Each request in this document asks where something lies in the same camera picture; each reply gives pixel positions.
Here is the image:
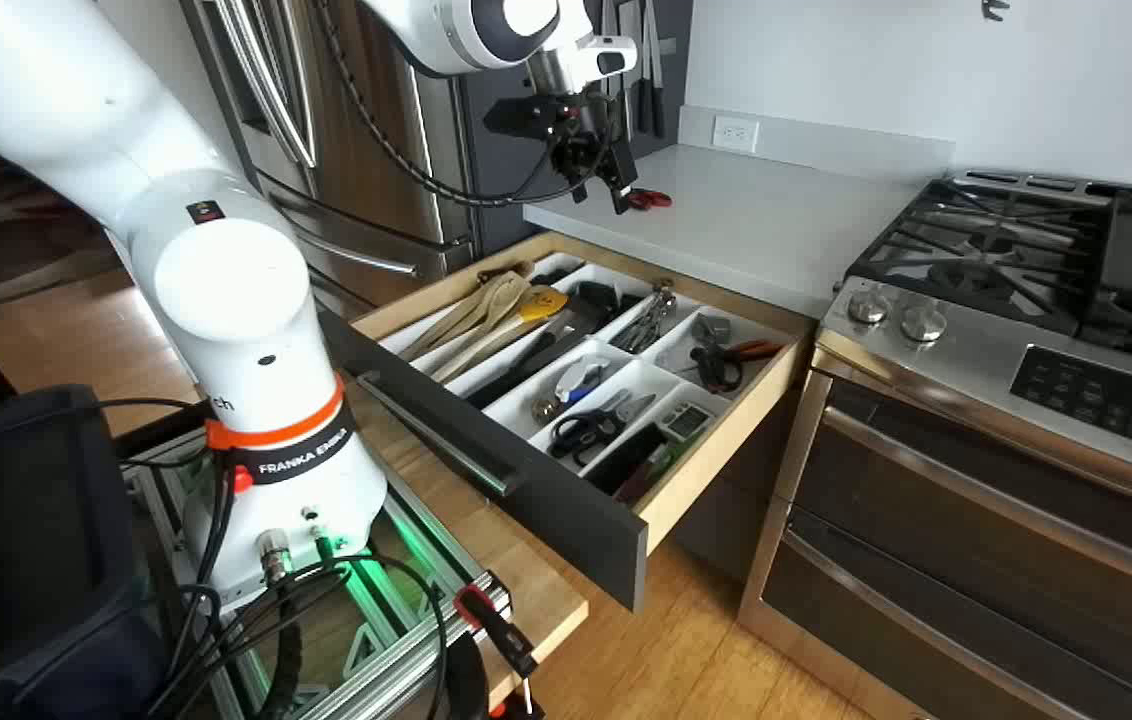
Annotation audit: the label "stove knob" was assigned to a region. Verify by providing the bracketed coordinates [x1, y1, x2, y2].
[849, 289, 888, 327]
[898, 302, 946, 348]

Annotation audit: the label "white wall outlet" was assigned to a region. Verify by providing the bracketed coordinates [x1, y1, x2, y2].
[710, 117, 761, 151]

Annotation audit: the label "blue white utensil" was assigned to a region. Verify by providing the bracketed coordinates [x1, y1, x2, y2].
[541, 357, 613, 421]

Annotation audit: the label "yellow handled utensil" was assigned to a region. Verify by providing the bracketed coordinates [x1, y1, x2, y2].
[436, 285, 566, 378]

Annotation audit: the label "left stove knob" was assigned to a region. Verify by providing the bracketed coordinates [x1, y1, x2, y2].
[849, 289, 888, 327]

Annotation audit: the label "right stove knob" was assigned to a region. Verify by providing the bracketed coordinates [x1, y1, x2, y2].
[898, 302, 946, 348]

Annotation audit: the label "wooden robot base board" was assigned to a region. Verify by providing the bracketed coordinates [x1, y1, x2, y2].
[346, 388, 587, 720]

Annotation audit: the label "open wooden kitchen drawer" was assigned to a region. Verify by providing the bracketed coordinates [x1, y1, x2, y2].
[333, 232, 809, 606]

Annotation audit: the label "white drawer organizer tray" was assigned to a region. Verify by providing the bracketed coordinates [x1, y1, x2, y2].
[383, 251, 785, 503]

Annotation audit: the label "black bin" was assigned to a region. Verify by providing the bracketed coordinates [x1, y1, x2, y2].
[0, 382, 166, 720]

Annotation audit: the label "stainless steel refrigerator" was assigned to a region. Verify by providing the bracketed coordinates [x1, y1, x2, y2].
[179, 0, 476, 311]

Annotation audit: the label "stainless steel gas stove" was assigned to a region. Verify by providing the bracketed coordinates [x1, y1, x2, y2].
[739, 169, 1132, 720]

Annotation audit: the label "orange handled scissors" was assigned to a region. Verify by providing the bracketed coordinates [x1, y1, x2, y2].
[690, 339, 778, 391]

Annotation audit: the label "black handled utensil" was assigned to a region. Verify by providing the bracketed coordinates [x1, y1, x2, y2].
[467, 281, 627, 408]

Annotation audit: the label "red handled clamp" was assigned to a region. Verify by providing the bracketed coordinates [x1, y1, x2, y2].
[457, 584, 545, 720]

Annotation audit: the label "black scissors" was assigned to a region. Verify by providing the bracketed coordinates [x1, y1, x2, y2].
[549, 408, 624, 458]

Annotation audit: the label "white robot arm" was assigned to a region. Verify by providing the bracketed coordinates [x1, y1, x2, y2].
[0, 0, 386, 605]

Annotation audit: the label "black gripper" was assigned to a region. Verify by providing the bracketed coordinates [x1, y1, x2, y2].
[482, 92, 639, 215]

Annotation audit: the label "wooden spoon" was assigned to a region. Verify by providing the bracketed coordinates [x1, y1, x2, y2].
[404, 272, 526, 360]

